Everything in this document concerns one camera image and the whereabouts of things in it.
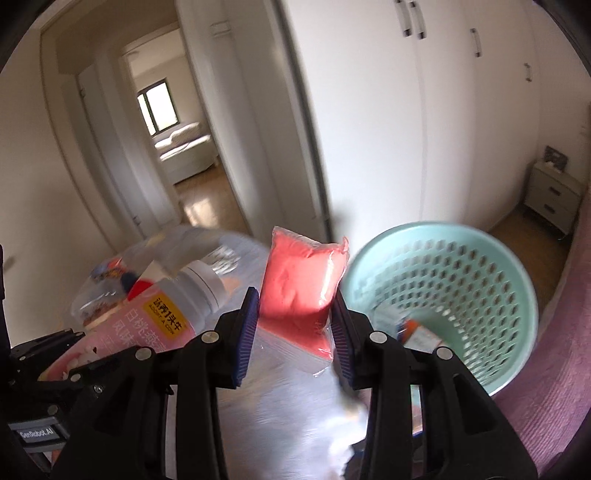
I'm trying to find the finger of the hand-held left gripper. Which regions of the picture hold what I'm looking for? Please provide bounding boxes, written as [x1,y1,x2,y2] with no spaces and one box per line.
[8,327,105,398]

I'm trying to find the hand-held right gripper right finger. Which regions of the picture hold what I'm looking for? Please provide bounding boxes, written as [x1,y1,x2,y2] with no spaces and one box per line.
[330,291,539,480]

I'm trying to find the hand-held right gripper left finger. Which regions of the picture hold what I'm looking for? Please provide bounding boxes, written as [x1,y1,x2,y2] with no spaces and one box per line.
[51,286,260,480]

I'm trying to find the red plastic packet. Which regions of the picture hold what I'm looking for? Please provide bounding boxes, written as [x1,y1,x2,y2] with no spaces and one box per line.
[255,226,350,367]

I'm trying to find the pink label bottle white cap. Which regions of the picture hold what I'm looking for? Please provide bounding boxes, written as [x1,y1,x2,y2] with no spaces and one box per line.
[37,260,228,383]

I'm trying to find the mint green perforated basket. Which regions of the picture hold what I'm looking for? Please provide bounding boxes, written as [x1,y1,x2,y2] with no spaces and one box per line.
[344,222,539,398]

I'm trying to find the orange and white packet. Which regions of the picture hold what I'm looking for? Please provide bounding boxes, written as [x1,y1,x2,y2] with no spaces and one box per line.
[396,320,445,352]

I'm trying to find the clear plastic bag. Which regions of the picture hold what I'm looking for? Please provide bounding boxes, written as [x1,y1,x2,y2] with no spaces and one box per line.
[69,231,375,480]

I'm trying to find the colourful small snack packet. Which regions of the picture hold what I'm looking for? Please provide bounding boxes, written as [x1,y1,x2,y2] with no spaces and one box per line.
[89,257,128,285]

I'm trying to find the clear plastic bottle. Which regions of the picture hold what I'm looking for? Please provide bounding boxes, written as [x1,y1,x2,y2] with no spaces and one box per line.
[74,225,259,333]

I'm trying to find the white bed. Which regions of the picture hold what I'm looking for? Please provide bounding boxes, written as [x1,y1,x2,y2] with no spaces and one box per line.
[154,122,221,185]

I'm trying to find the pink bedspread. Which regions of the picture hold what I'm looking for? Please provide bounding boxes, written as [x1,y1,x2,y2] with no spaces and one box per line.
[496,217,591,480]

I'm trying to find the white open door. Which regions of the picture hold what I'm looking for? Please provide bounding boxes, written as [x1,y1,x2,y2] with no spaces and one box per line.
[177,0,334,237]

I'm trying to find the white wardrobe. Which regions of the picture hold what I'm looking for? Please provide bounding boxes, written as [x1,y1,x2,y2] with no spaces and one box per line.
[281,0,552,234]

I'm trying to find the beige nightstand with drawers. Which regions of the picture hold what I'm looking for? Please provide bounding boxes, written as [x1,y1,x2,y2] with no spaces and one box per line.
[523,159,585,237]

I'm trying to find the window with dark frame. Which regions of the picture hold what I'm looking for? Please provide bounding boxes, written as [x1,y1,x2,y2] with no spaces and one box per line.
[137,82,179,136]

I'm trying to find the dark picture frame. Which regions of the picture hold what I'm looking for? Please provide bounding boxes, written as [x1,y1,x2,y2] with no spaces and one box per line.
[543,145,569,169]

